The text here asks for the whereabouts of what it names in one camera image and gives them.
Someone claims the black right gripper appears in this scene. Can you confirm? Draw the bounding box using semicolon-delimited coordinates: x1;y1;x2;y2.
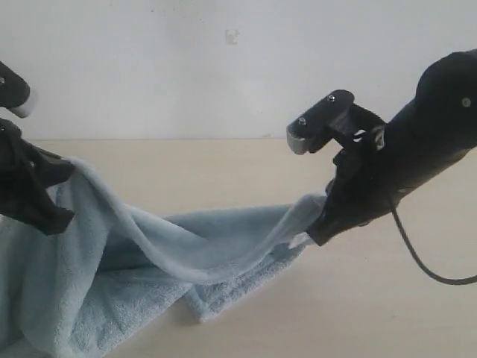
306;142;401;246

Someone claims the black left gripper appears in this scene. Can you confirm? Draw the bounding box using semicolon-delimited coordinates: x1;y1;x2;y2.
1;119;75;236

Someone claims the light blue terry towel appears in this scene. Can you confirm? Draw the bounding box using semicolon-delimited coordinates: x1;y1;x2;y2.
1;160;324;357

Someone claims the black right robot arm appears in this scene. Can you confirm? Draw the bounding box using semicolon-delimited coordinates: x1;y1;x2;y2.
306;50;476;246

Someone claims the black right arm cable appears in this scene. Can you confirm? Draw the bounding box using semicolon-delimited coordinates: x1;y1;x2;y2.
387;186;477;286

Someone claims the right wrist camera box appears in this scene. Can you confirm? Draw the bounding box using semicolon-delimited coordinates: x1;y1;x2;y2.
286;89;386;155

